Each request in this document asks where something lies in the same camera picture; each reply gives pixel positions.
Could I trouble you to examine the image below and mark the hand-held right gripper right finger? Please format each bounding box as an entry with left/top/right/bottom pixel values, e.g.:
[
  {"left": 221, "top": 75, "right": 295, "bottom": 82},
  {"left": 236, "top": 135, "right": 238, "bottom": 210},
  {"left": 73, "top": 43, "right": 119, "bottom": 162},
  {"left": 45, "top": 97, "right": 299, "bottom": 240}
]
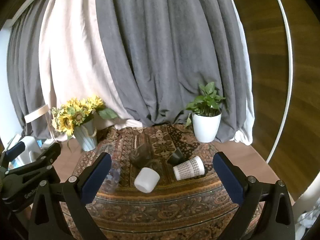
[{"left": 212, "top": 151, "right": 296, "bottom": 240}]

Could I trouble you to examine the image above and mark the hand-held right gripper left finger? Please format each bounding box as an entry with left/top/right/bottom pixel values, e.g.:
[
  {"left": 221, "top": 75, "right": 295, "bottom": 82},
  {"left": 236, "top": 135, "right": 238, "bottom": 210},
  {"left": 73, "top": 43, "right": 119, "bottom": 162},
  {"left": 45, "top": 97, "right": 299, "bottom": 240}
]
[{"left": 28, "top": 152, "right": 112, "bottom": 240}]

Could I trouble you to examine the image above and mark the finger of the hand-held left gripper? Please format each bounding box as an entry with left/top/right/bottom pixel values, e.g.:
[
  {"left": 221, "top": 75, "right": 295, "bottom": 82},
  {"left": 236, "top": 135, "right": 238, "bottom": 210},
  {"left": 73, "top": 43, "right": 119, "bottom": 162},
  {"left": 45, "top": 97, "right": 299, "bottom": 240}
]
[
  {"left": 30, "top": 142, "right": 62, "bottom": 171},
  {"left": 0, "top": 141, "right": 26, "bottom": 169}
]

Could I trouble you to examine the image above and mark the clear plastic cup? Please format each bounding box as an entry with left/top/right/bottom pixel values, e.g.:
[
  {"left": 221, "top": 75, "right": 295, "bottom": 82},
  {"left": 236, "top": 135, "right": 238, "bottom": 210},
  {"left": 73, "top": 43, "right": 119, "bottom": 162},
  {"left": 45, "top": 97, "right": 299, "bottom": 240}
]
[{"left": 102, "top": 152, "right": 123, "bottom": 193}]

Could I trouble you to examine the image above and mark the checked paper cup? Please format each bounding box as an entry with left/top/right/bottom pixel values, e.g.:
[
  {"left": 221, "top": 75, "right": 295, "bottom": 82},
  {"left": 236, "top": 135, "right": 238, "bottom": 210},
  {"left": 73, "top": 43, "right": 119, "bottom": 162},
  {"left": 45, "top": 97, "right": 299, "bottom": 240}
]
[{"left": 173, "top": 155, "right": 205, "bottom": 181}]

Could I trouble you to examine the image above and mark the dark brown cup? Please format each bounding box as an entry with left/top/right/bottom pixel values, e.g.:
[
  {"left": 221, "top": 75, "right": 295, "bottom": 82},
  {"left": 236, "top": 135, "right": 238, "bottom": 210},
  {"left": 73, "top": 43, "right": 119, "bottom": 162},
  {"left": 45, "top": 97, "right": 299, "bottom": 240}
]
[{"left": 128, "top": 143, "right": 154, "bottom": 168}]

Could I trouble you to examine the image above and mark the white cup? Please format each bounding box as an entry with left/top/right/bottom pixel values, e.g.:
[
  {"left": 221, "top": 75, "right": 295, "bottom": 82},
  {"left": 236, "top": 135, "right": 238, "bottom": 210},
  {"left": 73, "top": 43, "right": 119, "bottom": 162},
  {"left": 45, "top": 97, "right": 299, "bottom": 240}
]
[{"left": 134, "top": 167, "right": 160, "bottom": 193}]

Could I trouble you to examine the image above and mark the black cup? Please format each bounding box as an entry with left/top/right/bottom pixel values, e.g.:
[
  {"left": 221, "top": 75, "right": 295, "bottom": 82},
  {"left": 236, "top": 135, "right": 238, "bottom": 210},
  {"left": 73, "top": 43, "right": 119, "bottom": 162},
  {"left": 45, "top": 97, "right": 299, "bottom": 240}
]
[{"left": 167, "top": 147, "right": 186, "bottom": 166}]

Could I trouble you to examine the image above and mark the white plastic stool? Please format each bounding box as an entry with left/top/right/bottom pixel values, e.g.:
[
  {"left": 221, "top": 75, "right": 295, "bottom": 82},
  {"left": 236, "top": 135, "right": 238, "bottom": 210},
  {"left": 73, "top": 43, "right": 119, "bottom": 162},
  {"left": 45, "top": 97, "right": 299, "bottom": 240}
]
[{"left": 7, "top": 135, "right": 43, "bottom": 166}]

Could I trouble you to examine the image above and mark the pale blue ribbed vase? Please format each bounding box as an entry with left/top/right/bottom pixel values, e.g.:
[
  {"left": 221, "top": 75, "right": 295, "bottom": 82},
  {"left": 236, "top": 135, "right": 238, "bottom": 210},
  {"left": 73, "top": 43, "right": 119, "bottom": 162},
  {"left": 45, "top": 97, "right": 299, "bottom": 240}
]
[{"left": 74, "top": 119, "right": 98, "bottom": 152}]

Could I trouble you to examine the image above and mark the beige curtain tieback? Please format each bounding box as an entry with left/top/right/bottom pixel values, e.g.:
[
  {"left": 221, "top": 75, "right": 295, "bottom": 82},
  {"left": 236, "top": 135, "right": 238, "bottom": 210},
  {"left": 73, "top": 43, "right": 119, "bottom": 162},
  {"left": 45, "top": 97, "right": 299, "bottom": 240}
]
[{"left": 24, "top": 105, "right": 49, "bottom": 124}]

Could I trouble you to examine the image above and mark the sunflower bouquet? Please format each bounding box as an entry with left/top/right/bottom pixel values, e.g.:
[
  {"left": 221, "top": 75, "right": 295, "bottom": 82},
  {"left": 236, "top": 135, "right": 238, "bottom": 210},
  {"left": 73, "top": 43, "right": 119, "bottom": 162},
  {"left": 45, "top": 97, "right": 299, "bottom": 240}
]
[{"left": 51, "top": 95, "right": 118, "bottom": 142}]

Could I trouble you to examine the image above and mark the white plant pot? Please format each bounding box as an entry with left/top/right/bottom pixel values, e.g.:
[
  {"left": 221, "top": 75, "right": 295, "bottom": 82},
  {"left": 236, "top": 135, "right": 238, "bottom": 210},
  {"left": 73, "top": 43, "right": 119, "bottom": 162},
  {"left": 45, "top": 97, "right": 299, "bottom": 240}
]
[{"left": 192, "top": 112, "right": 222, "bottom": 143}]

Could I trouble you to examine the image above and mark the patterned brown tablecloth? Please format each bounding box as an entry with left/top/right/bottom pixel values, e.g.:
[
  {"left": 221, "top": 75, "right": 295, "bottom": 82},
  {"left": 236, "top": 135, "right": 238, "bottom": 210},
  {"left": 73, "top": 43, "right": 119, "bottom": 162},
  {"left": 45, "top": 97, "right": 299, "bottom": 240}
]
[{"left": 60, "top": 124, "right": 266, "bottom": 240}]

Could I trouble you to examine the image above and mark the grey curtain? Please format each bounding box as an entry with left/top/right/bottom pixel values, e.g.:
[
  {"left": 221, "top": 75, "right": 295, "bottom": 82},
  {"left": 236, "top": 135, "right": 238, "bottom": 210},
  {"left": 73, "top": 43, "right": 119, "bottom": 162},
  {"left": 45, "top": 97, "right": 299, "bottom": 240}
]
[
  {"left": 6, "top": 11, "right": 58, "bottom": 140},
  {"left": 95, "top": 0, "right": 248, "bottom": 143}
]

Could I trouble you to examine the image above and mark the green leafy plant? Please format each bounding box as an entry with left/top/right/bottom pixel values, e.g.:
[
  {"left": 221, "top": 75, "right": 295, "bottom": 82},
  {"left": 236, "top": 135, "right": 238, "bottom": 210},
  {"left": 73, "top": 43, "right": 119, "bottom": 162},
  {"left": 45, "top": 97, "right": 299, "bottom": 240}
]
[{"left": 184, "top": 81, "right": 226, "bottom": 128}]

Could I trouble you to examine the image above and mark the white sheer curtain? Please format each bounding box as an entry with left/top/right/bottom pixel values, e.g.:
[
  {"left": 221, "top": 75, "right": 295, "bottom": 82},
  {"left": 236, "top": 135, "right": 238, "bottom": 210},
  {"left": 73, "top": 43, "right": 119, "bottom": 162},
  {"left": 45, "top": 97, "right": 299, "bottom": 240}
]
[{"left": 230, "top": 0, "right": 256, "bottom": 145}]

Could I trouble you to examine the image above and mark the white crumpled cloth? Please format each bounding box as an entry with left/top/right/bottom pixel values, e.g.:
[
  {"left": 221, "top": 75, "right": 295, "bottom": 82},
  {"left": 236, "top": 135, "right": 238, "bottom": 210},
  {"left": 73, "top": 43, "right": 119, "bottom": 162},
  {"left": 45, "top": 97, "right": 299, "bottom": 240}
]
[{"left": 297, "top": 204, "right": 320, "bottom": 240}]

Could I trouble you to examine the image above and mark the beige curtain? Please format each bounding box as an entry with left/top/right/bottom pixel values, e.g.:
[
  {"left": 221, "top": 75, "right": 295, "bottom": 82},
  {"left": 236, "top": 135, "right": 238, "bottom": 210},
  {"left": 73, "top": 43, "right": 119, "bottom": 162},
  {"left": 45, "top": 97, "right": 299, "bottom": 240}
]
[{"left": 39, "top": 0, "right": 145, "bottom": 143}]

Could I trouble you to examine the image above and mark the white curtain rail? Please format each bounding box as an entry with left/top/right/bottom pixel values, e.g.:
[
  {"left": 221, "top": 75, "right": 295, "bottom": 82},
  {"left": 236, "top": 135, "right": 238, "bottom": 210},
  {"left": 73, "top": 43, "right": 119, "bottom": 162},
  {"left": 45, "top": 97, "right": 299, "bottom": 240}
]
[{"left": 4, "top": 0, "right": 63, "bottom": 28}]

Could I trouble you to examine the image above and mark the white round hoop frame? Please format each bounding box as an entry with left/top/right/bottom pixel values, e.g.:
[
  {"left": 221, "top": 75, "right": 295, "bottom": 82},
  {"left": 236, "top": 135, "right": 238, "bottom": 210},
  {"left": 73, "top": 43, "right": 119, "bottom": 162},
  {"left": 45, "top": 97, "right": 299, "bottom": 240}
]
[{"left": 264, "top": 0, "right": 295, "bottom": 165}]

